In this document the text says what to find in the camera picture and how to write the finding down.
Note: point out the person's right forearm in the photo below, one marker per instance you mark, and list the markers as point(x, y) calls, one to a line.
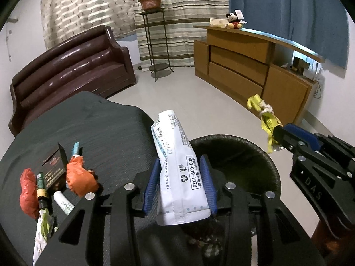
point(332, 243)

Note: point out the black round trash bin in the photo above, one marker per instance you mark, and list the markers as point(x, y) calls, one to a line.
point(238, 158)

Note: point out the blue curtain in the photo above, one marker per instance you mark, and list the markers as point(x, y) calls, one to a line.
point(291, 8)

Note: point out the dark brown leather sofa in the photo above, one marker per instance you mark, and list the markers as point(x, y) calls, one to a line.
point(69, 66)

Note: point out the black metal plant stand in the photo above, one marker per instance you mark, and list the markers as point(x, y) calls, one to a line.
point(160, 68)

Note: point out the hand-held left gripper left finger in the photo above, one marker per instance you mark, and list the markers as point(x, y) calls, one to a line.
point(152, 188)

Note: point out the white printed plastic packet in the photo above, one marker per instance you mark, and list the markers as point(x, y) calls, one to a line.
point(180, 158)

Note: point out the small dark box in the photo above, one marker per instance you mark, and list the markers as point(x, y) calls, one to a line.
point(299, 63)

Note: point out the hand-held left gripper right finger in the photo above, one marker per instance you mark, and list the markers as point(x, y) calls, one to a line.
point(208, 185)

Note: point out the light blue white packet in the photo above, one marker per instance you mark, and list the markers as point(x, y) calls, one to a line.
point(75, 149)

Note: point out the white green wrapper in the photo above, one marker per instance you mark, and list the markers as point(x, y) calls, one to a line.
point(41, 227)

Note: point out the yellow wrapper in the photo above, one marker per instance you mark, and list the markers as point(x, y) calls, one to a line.
point(267, 122)

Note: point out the striped beige curtain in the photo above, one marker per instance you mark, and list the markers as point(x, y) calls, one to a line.
point(188, 11)

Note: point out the green bottle with black cap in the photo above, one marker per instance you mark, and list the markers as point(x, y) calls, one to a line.
point(42, 192)

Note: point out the mouse plush toy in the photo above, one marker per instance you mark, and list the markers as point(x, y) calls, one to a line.
point(234, 22)

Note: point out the beige patterned curtain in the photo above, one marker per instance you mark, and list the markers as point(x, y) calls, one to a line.
point(83, 5)

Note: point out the pale tissue box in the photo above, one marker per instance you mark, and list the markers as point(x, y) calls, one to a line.
point(217, 21)

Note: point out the black cigarette box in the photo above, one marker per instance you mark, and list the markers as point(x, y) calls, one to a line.
point(54, 169)

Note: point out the white tube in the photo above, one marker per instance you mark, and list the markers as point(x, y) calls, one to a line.
point(63, 201)

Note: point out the wooden cabinet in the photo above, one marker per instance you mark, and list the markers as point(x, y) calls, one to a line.
point(235, 61)

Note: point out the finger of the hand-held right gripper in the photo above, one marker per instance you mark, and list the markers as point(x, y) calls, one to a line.
point(301, 137)
point(284, 138)

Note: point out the orange plastic bag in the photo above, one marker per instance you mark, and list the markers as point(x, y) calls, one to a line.
point(81, 176)
point(28, 191)

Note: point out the dark grey tablecloth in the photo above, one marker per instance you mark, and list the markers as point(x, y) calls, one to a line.
point(97, 130)

